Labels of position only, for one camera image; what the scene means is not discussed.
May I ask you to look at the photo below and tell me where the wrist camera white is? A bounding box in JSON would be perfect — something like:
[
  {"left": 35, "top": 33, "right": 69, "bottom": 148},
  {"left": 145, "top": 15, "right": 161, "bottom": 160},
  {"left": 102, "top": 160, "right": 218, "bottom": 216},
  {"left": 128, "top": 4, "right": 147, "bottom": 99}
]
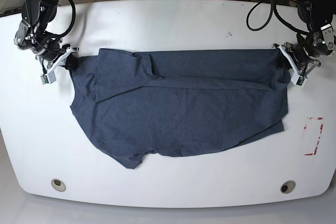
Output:
[
  {"left": 40, "top": 72, "right": 56, "bottom": 85},
  {"left": 291, "top": 75, "right": 308, "bottom": 87}
]

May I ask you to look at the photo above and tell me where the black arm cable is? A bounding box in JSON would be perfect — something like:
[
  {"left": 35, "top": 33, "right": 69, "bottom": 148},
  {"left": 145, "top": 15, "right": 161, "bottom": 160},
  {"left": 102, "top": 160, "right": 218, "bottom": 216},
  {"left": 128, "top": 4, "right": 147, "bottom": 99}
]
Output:
[
  {"left": 47, "top": 0, "right": 77, "bottom": 41},
  {"left": 246, "top": 0, "right": 310, "bottom": 36}
]

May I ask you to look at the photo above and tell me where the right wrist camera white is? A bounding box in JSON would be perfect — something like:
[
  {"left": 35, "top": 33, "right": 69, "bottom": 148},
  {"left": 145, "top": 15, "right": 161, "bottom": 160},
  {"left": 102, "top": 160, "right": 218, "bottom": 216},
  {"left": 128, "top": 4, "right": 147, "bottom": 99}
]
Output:
[{"left": 40, "top": 72, "right": 56, "bottom": 85}]

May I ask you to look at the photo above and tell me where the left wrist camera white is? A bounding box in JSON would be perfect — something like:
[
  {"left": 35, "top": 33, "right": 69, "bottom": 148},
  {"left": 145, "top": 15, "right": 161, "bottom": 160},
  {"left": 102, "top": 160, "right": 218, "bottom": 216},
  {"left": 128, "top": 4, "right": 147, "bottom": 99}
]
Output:
[{"left": 291, "top": 75, "right": 308, "bottom": 87}]

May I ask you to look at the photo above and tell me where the left table grommet hole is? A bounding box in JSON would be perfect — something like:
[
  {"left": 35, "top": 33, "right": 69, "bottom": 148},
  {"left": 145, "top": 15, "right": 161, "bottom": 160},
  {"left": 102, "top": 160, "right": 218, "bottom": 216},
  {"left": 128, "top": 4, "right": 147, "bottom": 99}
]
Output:
[{"left": 51, "top": 179, "right": 66, "bottom": 192}]

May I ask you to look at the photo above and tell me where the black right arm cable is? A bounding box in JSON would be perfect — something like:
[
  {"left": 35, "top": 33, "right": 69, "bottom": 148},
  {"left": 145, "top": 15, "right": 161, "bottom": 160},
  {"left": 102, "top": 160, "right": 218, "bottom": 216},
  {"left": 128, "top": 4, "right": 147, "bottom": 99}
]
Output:
[{"left": 47, "top": 0, "right": 77, "bottom": 41}]

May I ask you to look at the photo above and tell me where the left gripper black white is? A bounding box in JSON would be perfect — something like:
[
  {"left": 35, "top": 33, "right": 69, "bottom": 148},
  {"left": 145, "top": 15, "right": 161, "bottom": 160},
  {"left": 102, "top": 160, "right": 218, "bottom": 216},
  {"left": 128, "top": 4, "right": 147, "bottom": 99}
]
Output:
[{"left": 272, "top": 42, "right": 321, "bottom": 77}]

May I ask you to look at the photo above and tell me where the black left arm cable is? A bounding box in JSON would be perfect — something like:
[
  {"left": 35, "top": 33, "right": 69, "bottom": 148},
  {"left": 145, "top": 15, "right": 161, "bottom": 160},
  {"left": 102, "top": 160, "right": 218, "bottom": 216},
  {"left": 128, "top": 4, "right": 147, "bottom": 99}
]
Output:
[{"left": 246, "top": 0, "right": 310, "bottom": 36}]

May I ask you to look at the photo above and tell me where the dark blue T-shirt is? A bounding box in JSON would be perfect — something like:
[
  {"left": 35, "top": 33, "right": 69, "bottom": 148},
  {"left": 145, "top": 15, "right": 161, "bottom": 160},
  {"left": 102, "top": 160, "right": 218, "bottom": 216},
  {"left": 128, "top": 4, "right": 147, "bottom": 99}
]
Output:
[{"left": 70, "top": 49, "right": 290, "bottom": 169}]

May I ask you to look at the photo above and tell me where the red tape rectangle marking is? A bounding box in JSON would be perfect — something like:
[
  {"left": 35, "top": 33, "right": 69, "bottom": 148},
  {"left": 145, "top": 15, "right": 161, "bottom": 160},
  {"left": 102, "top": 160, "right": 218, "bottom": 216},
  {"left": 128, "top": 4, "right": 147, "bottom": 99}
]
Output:
[{"left": 302, "top": 117, "right": 323, "bottom": 156}]

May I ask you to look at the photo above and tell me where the table grommet hole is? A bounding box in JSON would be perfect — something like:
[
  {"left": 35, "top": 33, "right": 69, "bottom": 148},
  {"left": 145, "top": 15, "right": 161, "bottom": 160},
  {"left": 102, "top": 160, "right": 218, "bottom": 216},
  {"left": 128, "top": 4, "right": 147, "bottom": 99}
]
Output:
[
  {"left": 280, "top": 180, "right": 296, "bottom": 194},
  {"left": 51, "top": 179, "right": 66, "bottom": 192}
]

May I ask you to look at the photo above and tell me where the right table grommet hole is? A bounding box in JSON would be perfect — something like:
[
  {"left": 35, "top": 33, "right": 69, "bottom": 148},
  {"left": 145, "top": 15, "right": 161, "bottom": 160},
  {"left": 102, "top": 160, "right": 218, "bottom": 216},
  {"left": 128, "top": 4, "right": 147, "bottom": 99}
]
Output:
[{"left": 280, "top": 180, "right": 296, "bottom": 194}]

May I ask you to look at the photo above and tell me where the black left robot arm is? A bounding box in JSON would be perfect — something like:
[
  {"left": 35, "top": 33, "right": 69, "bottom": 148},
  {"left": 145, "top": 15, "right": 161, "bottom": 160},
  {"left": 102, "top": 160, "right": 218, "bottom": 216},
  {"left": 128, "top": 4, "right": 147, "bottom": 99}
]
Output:
[{"left": 272, "top": 0, "right": 335, "bottom": 77}]

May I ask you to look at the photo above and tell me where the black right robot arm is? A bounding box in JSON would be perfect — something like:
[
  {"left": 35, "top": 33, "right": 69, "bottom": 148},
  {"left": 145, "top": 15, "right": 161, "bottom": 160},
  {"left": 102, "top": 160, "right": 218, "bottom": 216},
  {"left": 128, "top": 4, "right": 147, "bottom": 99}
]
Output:
[{"left": 14, "top": 0, "right": 76, "bottom": 75}]

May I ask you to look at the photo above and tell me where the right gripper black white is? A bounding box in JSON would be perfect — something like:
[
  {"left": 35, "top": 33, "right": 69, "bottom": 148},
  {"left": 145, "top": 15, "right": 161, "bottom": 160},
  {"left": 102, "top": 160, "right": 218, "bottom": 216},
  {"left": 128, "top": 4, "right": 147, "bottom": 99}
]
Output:
[{"left": 36, "top": 44, "right": 79, "bottom": 74}]

